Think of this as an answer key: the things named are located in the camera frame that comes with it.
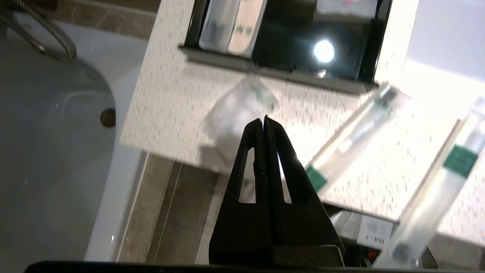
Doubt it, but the long beige packet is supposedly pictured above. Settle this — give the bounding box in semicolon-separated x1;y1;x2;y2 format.
227;0;268;58

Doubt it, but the metal shower hose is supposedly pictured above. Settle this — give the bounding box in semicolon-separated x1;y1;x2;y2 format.
0;0;78;62

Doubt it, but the clear plastic sachet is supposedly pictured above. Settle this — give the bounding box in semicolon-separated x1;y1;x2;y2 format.
203;76;280;152

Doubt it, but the long grey packet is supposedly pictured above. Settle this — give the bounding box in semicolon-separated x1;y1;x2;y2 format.
198;0;241;53

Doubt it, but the white bathtub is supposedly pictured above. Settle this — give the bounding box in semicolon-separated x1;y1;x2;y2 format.
0;19;149;273

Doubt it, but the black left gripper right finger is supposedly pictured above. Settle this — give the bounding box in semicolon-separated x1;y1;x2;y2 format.
264;115;345;266

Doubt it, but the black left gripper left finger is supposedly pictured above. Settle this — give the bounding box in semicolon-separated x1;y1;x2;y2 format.
210;119;268;266

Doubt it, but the white packet with green band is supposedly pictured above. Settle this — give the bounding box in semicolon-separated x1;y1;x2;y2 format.
373;97;485;270

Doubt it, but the dark round bathtub drain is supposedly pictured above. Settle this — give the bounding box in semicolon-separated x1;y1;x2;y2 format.
100;108;116;128

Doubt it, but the clear toothbrush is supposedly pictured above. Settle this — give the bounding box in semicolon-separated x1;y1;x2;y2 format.
305;83;399;193

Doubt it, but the white sink basin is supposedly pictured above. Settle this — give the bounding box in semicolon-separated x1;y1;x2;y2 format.
406;0;485;82

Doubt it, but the glossy black drawer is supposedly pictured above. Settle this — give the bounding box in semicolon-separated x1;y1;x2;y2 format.
178;0;393;95

